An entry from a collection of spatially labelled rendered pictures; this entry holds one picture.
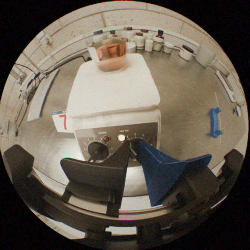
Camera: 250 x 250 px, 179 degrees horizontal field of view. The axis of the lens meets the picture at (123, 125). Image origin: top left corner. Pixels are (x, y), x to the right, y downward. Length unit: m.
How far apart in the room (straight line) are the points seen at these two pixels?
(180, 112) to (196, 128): 0.07
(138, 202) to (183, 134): 0.19
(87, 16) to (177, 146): 0.67
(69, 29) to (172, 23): 0.57
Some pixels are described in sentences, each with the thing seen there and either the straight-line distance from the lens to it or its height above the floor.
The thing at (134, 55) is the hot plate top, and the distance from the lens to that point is 0.16.
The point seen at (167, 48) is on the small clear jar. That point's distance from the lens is 0.45.
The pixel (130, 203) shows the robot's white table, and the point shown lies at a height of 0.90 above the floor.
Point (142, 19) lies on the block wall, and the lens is 0.57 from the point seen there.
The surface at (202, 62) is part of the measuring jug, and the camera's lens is 0.63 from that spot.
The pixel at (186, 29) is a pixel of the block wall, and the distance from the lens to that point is 0.69.
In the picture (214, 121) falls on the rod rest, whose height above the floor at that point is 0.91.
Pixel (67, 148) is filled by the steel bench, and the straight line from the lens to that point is 0.23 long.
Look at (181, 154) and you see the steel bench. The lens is 0.20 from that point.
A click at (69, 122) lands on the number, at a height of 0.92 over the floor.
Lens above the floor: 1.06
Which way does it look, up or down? 76 degrees down
